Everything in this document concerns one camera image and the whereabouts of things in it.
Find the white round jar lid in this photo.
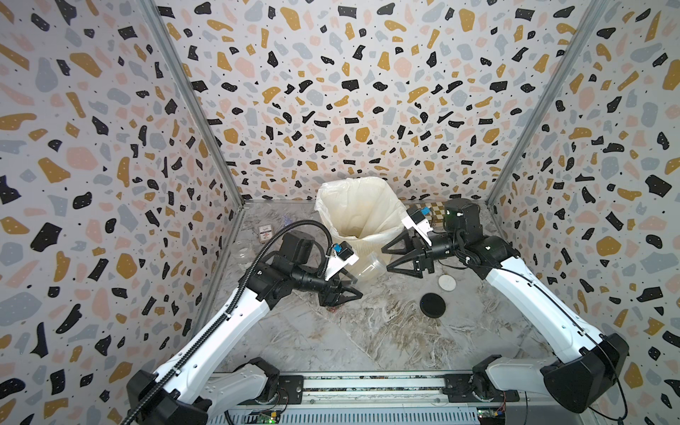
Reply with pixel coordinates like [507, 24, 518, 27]
[437, 274, 457, 291]

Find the black round jar lid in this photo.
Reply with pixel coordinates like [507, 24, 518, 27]
[419, 293, 446, 319]

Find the clear labelled plastic jar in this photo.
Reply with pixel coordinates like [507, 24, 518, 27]
[230, 241, 256, 270]

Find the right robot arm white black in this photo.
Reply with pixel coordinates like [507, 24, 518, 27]
[382, 198, 630, 414]

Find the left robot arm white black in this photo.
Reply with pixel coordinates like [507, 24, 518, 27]
[123, 220, 362, 424]

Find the wooden folding chess board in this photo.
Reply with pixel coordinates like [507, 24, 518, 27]
[415, 202, 446, 228]

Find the cream ribbed trash bin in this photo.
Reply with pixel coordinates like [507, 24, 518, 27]
[333, 233, 396, 266]

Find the small playing card box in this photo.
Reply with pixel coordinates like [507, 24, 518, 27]
[258, 224, 274, 244]

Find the white plastic bin liner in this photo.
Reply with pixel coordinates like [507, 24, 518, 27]
[314, 177, 407, 243]

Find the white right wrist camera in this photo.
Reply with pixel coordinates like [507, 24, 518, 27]
[401, 206, 433, 246]

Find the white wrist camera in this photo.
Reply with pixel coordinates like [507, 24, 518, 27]
[323, 242, 359, 281]
[401, 206, 433, 246]

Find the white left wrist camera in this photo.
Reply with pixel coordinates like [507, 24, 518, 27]
[323, 242, 359, 281]

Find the black corrugated cable conduit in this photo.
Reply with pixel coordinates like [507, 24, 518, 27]
[119, 219, 335, 425]

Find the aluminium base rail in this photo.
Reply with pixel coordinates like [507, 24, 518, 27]
[211, 371, 599, 424]

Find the aluminium corner post left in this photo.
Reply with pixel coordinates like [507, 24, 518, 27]
[137, 0, 244, 210]

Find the aluminium corner post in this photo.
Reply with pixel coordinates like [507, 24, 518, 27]
[137, 0, 244, 210]
[485, 0, 607, 207]

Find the aluminium corner post right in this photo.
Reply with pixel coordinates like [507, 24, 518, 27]
[485, 0, 607, 207]

